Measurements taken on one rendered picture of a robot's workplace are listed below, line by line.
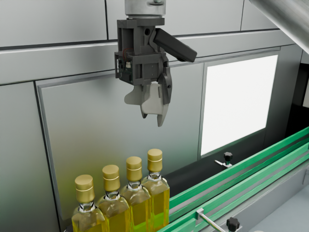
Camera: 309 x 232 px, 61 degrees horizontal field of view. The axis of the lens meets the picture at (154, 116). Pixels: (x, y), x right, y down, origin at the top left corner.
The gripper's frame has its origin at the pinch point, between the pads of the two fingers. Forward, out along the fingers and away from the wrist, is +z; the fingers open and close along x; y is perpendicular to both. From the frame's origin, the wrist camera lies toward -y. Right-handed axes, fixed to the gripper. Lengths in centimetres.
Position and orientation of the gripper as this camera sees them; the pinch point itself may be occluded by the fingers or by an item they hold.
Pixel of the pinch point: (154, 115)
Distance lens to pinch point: 56.9
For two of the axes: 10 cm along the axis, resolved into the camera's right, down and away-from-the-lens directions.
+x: 5.8, 3.0, -7.6
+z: 0.0, 9.3, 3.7
